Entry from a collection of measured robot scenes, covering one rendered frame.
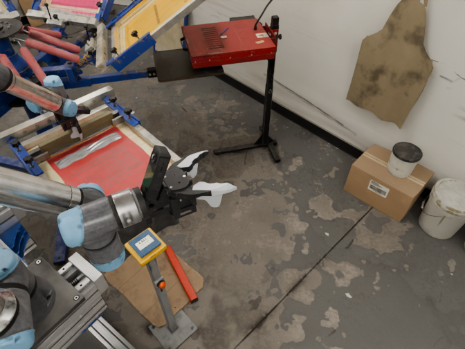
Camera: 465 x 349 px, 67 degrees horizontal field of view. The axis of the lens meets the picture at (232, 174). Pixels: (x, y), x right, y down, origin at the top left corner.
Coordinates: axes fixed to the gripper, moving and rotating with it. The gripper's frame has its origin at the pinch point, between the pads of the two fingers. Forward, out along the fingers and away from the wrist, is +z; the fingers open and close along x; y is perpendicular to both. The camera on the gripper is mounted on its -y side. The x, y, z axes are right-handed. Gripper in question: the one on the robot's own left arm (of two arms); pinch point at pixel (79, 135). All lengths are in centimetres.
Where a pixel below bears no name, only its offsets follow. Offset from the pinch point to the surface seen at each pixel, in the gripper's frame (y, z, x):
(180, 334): 11, 100, 84
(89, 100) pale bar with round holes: -18.1, -2.2, -21.5
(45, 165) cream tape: 22.5, 5.2, 3.3
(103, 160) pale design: -0.7, 5.2, 20.7
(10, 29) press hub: -6, -30, -78
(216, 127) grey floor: -137, 101, -48
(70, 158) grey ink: 11.1, 4.5, 8.2
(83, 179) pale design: 12.9, 5.2, 25.1
